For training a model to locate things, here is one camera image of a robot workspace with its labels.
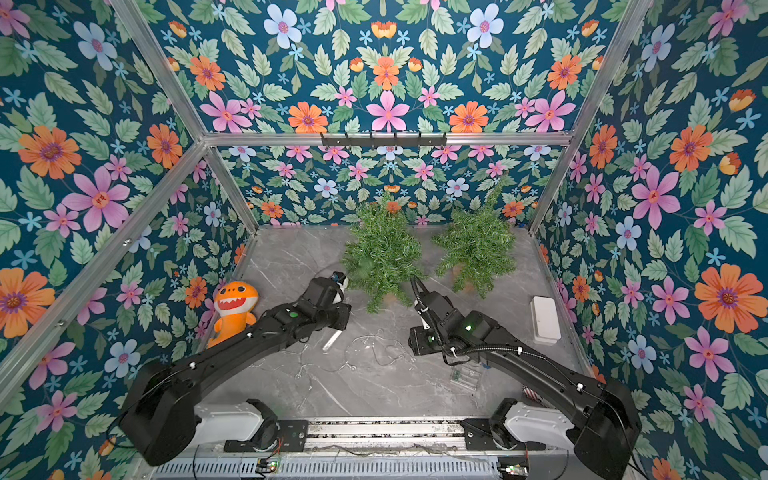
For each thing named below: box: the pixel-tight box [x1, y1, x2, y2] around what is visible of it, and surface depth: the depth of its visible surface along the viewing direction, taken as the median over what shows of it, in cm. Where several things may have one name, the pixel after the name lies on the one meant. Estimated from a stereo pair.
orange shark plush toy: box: [207, 281, 259, 349], surface depth 92 cm
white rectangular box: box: [530, 296, 562, 344], surface depth 92 cm
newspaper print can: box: [522, 387, 542, 402], surface depth 80 cm
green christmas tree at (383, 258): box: [341, 192, 424, 314], surface depth 80 cm
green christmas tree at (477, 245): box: [432, 182, 516, 299], surface depth 85 cm
